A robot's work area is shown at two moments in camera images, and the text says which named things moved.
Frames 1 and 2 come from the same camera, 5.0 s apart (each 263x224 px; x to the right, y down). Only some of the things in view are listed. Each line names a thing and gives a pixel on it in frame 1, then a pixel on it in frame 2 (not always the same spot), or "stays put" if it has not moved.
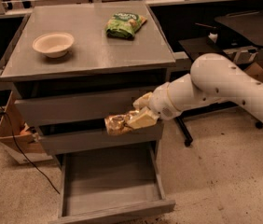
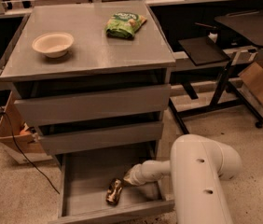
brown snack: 115,124 -> 114,191
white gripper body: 160,102 -> 136,175
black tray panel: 260,27 stays put
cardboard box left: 25,135 stays put
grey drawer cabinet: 74,65 stays put
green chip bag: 123,25 stays put
